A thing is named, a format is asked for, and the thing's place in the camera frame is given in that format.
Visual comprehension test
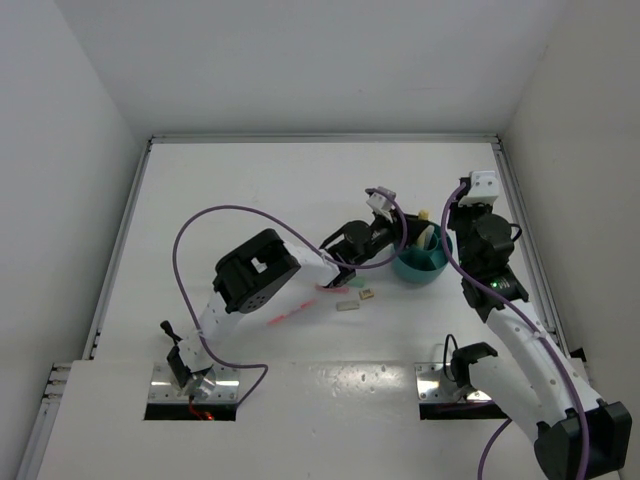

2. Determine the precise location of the pink highlighter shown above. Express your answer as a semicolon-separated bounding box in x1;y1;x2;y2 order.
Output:
315;285;350;295

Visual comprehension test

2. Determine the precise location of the metal base plate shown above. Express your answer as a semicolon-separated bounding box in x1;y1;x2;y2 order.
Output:
147;364;240;405
414;362;492;404

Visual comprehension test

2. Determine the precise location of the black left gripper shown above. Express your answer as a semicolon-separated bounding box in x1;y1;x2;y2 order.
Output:
351;207;427;266

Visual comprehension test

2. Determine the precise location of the aluminium table edge rail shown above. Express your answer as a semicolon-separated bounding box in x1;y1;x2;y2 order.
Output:
492;136;570;356

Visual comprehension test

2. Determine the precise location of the teal round organizer container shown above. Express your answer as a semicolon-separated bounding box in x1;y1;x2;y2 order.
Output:
391;224;449;286

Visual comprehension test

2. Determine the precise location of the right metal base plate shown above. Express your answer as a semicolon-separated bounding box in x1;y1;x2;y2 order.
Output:
414;362;492;404

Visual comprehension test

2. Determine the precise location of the grey white eraser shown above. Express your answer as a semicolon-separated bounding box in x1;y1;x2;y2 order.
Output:
336;300;360;312

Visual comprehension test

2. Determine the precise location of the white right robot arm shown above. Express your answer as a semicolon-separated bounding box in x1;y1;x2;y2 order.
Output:
442;195;632;479

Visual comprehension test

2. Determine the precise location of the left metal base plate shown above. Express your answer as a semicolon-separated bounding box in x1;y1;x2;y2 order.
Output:
147;364;240;405

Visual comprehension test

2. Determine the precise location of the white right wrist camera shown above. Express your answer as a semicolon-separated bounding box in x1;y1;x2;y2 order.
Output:
458;170;500;206

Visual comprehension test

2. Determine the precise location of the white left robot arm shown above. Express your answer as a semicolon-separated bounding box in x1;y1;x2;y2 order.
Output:
162;209;430;388

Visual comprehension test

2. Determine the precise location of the pink thin pen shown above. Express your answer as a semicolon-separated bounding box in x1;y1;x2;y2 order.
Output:
267;299;317;326

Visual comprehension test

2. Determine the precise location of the small tan eraser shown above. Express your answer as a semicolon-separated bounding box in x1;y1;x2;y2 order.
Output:
359;289;375;300

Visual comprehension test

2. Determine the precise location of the green highlighter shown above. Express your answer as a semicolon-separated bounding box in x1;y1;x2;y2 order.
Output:
346;277;366;288

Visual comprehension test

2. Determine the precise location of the yellow highlighter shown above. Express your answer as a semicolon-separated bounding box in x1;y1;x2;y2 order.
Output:
415;210;435;250

